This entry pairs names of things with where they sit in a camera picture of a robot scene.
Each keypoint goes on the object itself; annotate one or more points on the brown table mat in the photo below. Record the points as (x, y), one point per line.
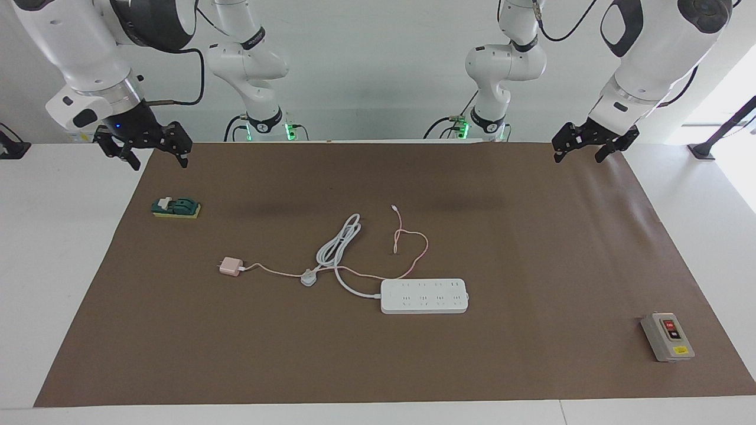
(531, 265)

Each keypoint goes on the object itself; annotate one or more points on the black clamp stand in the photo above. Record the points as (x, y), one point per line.
(15, 150)
(703, 150)

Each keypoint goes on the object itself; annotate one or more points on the grey on-off switch box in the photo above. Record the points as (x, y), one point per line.
(667, 339)

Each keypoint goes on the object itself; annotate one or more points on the white power strip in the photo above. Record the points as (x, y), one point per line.
(425, 296)

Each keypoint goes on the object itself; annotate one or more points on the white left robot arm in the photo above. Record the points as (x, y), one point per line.
(661, 53)

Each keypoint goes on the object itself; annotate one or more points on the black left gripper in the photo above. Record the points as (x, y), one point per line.
(608, 133)

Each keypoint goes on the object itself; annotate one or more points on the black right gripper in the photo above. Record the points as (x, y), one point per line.
(139, 127)

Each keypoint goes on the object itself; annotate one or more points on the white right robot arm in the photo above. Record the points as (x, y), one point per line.
(71, 41)

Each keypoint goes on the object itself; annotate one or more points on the white wall socket box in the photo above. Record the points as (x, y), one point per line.
(82, 138)

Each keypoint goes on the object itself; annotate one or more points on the pink charger block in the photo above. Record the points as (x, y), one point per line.
(229, 266)

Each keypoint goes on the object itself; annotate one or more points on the green knife switch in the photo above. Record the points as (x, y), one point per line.
(180, 206)

